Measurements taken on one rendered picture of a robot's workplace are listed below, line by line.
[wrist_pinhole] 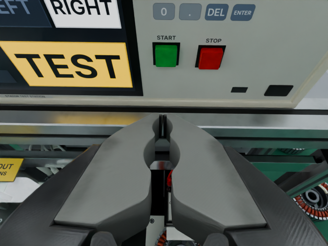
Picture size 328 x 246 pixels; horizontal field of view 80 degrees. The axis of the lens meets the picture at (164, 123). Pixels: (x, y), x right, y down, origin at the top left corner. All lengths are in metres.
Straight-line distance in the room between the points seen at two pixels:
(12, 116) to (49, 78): 0.07
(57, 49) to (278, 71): 0.20
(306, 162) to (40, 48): 0.33
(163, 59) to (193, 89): 0.05
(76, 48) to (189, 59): 0.10
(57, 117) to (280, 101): 0.24
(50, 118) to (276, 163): 0.29
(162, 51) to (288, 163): 0.23
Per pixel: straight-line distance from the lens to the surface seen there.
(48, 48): 0.20
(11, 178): 0.29
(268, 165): 0.31
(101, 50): 0.18
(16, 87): 0.26
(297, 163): 0.32
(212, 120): 0.22
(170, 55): 0.17
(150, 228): 0.51
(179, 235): 0.46
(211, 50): 0.18
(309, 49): 0.21
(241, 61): 0.20
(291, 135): 0.26
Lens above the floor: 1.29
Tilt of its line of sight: 54 degrees down
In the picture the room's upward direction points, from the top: 1 degrees clockwise
